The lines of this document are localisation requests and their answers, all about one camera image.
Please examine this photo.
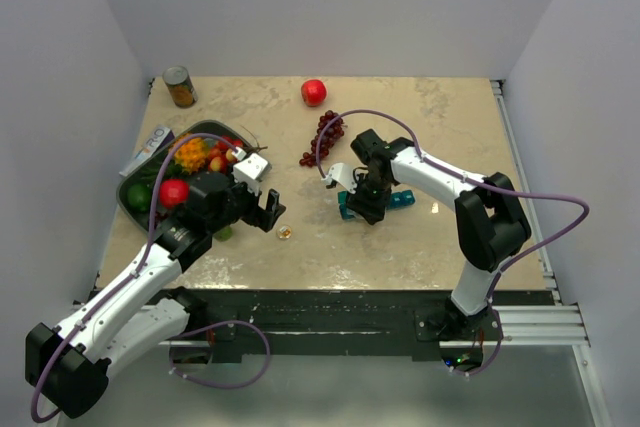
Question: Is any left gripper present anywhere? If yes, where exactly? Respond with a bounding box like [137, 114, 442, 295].
[208, 163, 285, 234]

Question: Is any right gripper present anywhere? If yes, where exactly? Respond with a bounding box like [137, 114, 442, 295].
[344, 172, 393, 224]

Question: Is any teal weekly pill organizer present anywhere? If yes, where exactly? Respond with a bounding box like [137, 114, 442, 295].
[337, 190, 416, 221]

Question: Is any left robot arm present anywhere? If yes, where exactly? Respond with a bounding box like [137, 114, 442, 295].
[25, 173, 286, 423]

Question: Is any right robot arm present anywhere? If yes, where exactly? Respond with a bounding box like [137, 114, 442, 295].
[345, 129, 531, 340]

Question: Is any green bottle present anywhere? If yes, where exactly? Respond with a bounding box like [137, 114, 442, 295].
[213, 226, 233, 242]

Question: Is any red cherry bunch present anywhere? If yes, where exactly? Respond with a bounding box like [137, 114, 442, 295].
[207, 136, 266, 175]

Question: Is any red grape bunch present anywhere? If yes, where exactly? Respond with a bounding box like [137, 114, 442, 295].
[298, 110, 345, 167]

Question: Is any orange flower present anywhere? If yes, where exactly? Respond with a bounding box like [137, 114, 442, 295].
[165, 137, 210, 178]

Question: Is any red apple in tray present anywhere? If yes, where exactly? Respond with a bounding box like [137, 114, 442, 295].
[158, 179, 189, 210]

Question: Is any dark grey tray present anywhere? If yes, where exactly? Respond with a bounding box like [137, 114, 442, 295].
[117, 120, 257, 234]

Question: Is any red apple on table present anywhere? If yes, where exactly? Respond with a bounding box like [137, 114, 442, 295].
[301, 79, 327, 107]

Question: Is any white toothpaste box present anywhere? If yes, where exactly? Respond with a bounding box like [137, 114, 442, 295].
[119, 125, 175, 177]

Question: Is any green lime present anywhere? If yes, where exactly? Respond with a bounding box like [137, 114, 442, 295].
[126, 183, 152, 213]

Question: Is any tin can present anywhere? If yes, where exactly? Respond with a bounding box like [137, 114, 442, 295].
[162, 66, 198, 108]

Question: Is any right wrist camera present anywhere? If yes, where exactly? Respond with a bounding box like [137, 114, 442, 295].
[323, 162, 357, 193]

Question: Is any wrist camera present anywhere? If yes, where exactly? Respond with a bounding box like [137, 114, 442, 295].
[323, 162, 357, 193]
[232, 154, 272, 183]

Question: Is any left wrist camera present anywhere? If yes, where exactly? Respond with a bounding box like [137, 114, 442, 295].
[232, 154, 272, 183]

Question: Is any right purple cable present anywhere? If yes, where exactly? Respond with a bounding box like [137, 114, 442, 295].
[314, 108, 591, 378]

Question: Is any purple cable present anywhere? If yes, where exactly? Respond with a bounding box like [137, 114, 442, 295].
[30, 132, 274, 423]
[314, 108, 591, 378]

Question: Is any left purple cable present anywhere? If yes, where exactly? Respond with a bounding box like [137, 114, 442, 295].
[30, 132, 274, 423]

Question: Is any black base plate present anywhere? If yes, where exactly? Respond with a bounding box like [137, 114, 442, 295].
[87, 288, 556, 364]

